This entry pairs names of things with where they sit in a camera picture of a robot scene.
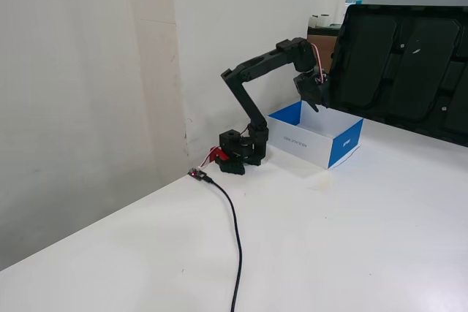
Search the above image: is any black plastic moulded tray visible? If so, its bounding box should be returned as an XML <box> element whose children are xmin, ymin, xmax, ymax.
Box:
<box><xmin>320</xmin><ymin>4</ymin><xmax>468</xmax><ymax>147</ymax></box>

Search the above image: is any red clamp handle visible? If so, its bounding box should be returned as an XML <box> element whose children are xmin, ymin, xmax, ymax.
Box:
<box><xmin>207</xmin><ymin>146</ymin><xmax>230</xmax><ymax>164</ymax></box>

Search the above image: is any white and red servo wire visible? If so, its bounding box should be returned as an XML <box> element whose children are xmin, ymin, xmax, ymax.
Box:
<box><xmin>310</xmin><ymin>43</ymin><xmax>330</xmax><ymax>83</ymax></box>

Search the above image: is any small controller circuit board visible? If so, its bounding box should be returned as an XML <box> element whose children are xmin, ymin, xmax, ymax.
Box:
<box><xmin>186</xmin><ymin>167</ymin><xmax>206</xmax><ymax>182</ymax></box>

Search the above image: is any brown cardboard box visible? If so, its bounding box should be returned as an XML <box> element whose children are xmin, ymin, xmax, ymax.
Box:
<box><xmin>306</xmin><ymin>34</ymin><xmax>339</xmax><ymax>75</ymax></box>

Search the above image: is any blue and white cardboard box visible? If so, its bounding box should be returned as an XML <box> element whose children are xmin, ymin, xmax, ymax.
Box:
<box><xmin>266</xmin><ymin>100</ymin><xmax>365</xmax><ymax>170</ymax></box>

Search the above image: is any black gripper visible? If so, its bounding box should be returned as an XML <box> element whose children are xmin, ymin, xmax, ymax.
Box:
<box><xmin>292</xmin><ymin>69</ymin><xmax>332</xmax><ymax>113</ymax></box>

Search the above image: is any black power cable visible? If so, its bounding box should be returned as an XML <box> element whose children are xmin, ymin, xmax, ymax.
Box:
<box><xmin>202</xmin><ymin>174</ymin><xmax>244</xmax><ymax>312</ymax></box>

